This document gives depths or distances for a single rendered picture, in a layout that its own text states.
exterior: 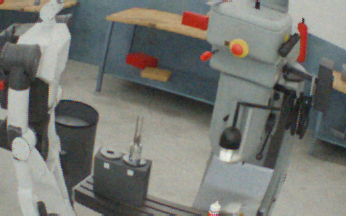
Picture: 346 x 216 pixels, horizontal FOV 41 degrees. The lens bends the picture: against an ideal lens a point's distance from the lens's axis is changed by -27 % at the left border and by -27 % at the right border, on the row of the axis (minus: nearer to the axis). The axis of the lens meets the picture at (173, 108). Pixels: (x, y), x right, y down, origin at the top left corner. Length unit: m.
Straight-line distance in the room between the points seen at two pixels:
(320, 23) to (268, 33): 4.44
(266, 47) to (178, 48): 4.94
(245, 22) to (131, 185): 0.88
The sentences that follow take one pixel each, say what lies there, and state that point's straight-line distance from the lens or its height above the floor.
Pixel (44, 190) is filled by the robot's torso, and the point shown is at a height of 1.18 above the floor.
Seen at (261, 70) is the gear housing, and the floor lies 1.68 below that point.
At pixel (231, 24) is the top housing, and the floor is 1.83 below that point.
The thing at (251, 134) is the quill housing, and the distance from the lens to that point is 2.03.
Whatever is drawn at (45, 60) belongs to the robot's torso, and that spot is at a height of 1.70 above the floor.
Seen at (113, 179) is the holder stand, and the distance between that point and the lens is 2.34.
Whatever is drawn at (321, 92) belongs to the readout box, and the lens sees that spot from 2.23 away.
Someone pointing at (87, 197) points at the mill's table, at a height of 0.95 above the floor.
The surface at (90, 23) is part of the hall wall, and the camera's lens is 7.17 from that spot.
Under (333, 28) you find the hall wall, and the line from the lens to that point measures 6.20.
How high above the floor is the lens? 2.19
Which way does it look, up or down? 21 degrees down
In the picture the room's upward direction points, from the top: 10 degrees clockwise
